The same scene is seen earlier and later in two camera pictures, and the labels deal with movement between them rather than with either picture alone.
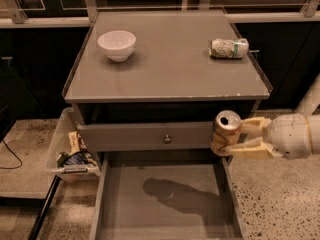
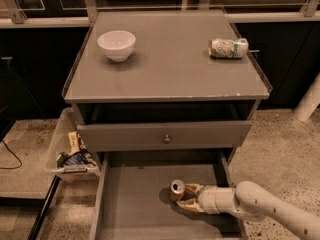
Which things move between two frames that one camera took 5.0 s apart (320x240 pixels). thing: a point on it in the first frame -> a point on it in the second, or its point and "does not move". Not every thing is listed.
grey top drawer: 144,136 does not move
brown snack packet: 77,144 does not move
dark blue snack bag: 75,158 does not move
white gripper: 290,135 -> 208,199
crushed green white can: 229,48 does not move
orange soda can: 225,130 -> 176,190
